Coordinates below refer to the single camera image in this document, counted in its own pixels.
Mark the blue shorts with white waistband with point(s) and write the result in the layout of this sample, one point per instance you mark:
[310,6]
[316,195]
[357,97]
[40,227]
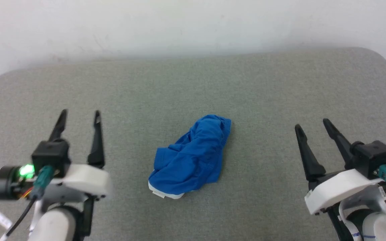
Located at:
[193,157]

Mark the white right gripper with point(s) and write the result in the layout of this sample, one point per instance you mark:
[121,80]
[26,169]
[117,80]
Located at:
[337,189]

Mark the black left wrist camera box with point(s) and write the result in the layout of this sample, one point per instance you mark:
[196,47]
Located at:
[50,154]

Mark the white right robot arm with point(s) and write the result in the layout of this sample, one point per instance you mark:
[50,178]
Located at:
[380,227]

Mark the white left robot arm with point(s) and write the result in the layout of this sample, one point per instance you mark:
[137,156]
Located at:
[54,224]

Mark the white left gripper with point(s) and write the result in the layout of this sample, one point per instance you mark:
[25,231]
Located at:
[85,182]

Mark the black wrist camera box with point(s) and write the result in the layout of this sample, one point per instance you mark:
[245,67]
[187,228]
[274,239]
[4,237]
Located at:
[50,154]
[375,157]

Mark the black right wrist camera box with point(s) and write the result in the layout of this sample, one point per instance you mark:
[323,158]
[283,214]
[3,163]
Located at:
[375,157]

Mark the grey fabric sofa cushion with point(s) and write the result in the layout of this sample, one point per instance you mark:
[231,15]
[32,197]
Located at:
[179,87]

